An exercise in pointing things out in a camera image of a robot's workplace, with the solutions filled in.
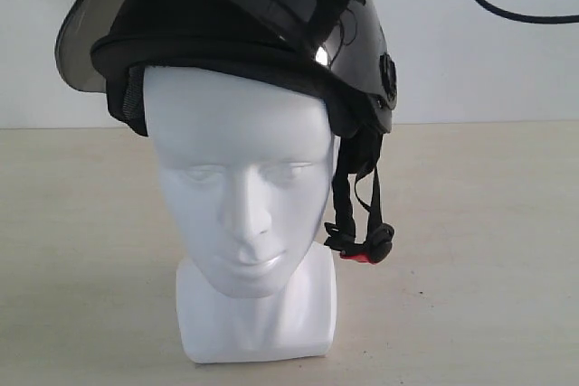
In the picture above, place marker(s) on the black motorcycle helmet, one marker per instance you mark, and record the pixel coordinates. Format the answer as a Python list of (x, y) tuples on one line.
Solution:
[(332, 49)]

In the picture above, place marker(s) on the white mannequin head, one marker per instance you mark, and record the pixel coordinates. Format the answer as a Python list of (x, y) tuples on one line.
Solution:
[(246, 169)]

